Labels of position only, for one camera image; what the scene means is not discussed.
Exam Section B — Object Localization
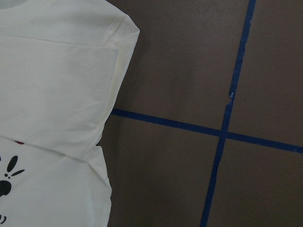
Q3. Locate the cream cat print shirt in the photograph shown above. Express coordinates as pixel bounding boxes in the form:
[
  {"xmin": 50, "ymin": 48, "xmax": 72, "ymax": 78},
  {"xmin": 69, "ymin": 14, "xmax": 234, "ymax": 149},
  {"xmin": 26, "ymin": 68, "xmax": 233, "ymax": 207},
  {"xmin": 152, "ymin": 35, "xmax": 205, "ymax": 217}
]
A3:
[{"xmin": 0, "ymin": 0, "xmax": 140, "ymax": 227}]

